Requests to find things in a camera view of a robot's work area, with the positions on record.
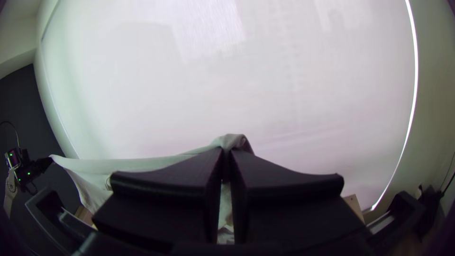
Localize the grey t-shirt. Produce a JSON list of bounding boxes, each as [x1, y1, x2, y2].
[[49, 133, 256, 246]]

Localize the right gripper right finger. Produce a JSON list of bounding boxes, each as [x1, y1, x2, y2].
[[228, 148, 367, 247]]

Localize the black cable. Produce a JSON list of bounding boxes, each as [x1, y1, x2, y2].
[[0, 121, 20, 150], [440, 170, 455, 196]]

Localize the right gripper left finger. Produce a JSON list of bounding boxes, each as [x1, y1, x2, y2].
[[91, 146, 225, 251]]

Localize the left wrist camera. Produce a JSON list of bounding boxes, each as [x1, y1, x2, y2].
[[4, 147, 23, 171]]

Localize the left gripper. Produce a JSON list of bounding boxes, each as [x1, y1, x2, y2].
[[16, 156, 55, 192]]

